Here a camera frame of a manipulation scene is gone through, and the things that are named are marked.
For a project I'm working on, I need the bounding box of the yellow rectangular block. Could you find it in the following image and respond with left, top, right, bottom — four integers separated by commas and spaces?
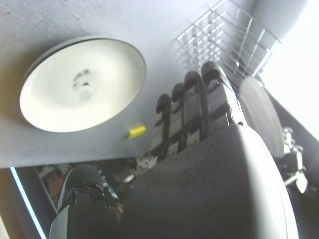
127, 126, 147, 139

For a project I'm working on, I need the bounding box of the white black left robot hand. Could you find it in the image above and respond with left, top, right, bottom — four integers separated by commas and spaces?
48, 61, 300, 239

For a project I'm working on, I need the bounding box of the silver wire dish rack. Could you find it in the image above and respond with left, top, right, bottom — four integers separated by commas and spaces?
175, 0, 282, 83

